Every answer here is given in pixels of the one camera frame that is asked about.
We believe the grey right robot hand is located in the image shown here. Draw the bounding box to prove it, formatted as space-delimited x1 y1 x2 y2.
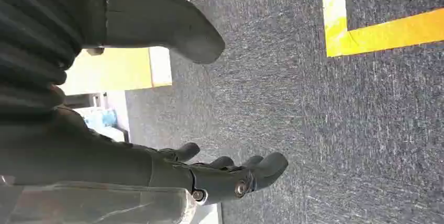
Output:
0 0 289 206

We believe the blue and white box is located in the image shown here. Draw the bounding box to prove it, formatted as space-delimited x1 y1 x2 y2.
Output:
73 107 130 143

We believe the ribbed grey right arm sleeve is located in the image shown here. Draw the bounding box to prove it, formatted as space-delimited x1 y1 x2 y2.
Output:
0 0 107 117

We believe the yellow floor tape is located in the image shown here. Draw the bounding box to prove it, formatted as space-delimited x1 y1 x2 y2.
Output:
320 0 444 58

